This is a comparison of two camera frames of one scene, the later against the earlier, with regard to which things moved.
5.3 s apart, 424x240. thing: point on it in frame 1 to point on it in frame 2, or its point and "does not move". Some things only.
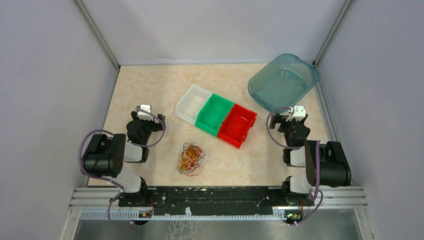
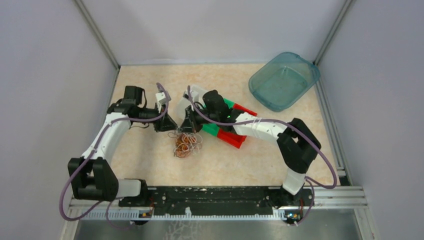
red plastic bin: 236,125 does not move
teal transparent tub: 283,82 does not move
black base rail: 215,201 does not move
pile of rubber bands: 192,158 to 186,143
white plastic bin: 190,104 does not move
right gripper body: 286,127 to 196,119
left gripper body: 148,126 to 158,125
